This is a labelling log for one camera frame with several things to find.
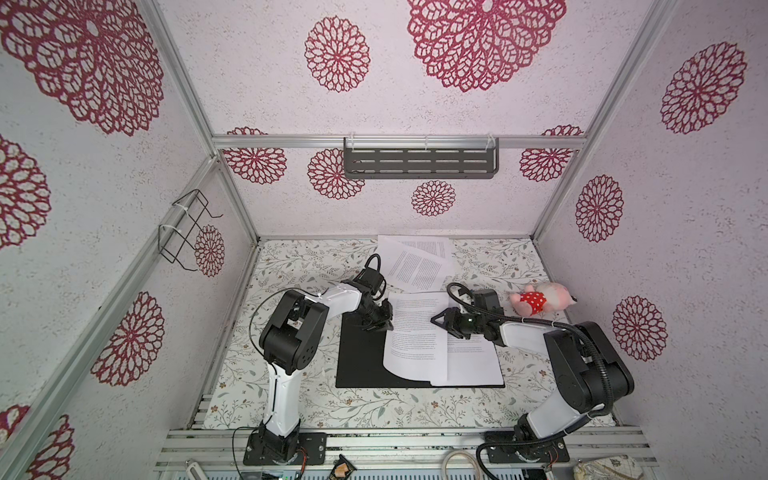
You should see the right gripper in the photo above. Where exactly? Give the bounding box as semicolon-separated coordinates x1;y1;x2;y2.
430;307;485;338

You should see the blue black folder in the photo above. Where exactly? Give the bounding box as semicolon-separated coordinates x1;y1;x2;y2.
334;311;506;390

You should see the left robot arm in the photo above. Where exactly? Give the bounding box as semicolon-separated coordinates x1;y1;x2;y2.
258;267;393;458

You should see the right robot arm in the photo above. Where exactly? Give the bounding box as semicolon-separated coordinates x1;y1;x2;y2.
430;282;635;449

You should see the printed paper sheet back top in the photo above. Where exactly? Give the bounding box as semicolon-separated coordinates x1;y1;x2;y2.
378;235;454;259

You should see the pink plush toy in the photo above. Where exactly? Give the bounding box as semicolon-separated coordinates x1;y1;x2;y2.
508;282;578;317

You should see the patterned cloth bag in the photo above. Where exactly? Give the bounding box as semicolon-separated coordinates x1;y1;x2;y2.
573;455;645;480

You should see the white cable loop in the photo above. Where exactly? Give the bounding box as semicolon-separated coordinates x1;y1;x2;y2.
440;449;483;480

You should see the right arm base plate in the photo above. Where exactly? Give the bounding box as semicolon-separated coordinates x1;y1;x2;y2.
478;418;571;464

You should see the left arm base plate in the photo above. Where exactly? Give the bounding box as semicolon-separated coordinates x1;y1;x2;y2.
242;423;328;466

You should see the grey wall shelf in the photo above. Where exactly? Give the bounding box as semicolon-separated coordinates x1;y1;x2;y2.
342;138;500;180

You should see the black wire wall rack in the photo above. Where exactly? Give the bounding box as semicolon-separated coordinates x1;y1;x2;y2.
156;189;225;277

